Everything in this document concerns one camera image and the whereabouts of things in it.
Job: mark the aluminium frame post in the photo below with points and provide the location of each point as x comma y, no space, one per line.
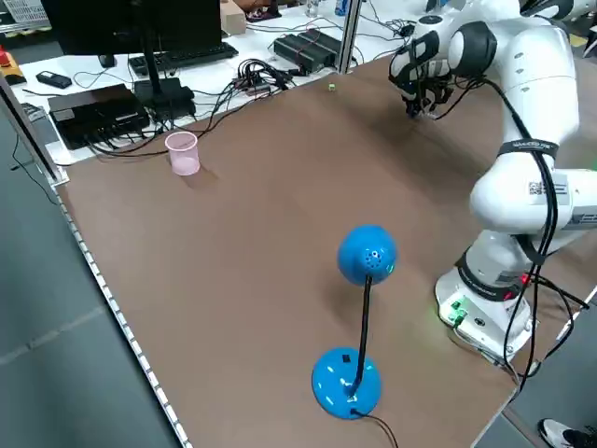
30,130
350,32

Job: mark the black finned metal box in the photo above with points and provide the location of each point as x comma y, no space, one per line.
308,49

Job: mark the blue desk lamp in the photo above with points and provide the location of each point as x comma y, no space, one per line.
368,252

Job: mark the red emergency stop button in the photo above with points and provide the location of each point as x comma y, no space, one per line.
4,57

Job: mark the black computer mouse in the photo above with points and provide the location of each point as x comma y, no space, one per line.
106,60

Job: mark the clear plastic bottle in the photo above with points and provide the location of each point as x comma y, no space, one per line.
313,7

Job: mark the pink translucent plastic cup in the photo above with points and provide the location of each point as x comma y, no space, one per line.
183,156

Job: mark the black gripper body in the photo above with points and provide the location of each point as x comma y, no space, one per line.
424,88

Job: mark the person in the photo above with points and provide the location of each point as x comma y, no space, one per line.
566,436

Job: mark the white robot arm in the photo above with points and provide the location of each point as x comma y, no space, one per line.
580,7
541,84

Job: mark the blue and white can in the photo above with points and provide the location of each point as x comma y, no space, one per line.
341,5

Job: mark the black computer monitor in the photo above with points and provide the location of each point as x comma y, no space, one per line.
130,23

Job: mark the small black handset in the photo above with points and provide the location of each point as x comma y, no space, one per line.
53,79

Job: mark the black keyboard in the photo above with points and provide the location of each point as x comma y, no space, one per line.
196,53

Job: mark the black flat hub box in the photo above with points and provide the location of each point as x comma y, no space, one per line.
93,114

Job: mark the brown cardboard box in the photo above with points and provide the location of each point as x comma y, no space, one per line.
232,18

